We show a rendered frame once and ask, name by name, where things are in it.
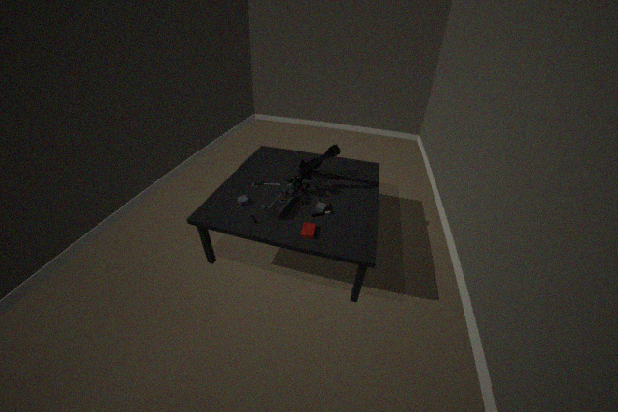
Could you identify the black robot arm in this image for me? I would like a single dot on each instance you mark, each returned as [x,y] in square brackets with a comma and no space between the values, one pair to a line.
[315,162]

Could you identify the red block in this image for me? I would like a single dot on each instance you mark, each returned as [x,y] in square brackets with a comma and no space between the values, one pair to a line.
[308,230]

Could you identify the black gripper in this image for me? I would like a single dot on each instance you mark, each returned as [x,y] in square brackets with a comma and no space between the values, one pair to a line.
[299,183]

